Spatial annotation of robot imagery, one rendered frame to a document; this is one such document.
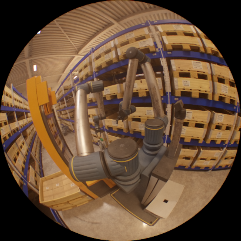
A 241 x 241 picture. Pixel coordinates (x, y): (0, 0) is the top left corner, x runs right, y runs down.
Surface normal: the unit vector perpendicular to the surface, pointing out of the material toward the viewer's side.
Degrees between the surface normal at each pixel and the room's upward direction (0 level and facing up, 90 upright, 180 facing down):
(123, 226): 0
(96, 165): 43
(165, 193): 0
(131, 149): 6
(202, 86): 90
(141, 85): 90
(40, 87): 90
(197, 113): 90
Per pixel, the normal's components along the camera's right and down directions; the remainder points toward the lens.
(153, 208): -0.15, -0.93
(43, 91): 0.62, 0.18
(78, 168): 0.07, -0.55
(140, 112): -0.55, 0.36
